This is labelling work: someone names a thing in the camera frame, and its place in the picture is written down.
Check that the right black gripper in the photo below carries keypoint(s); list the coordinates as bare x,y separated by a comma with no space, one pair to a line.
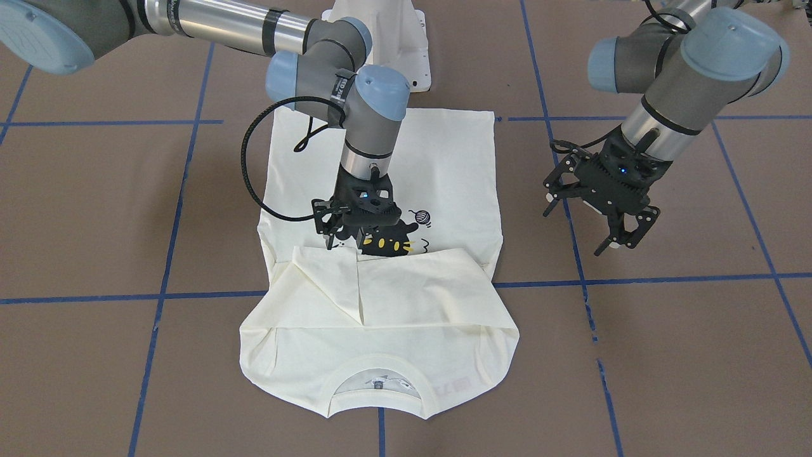
343,194

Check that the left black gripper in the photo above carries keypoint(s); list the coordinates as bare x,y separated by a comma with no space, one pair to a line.
594,172

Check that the cream long-sleeve cat shirt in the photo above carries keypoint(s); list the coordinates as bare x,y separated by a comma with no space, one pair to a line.
415,324

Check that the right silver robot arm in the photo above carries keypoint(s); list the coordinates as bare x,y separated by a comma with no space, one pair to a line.
318,68

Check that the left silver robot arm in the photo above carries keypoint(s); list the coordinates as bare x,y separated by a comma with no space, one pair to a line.
687,60

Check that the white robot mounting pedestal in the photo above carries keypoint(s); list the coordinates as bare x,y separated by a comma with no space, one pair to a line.
400,40

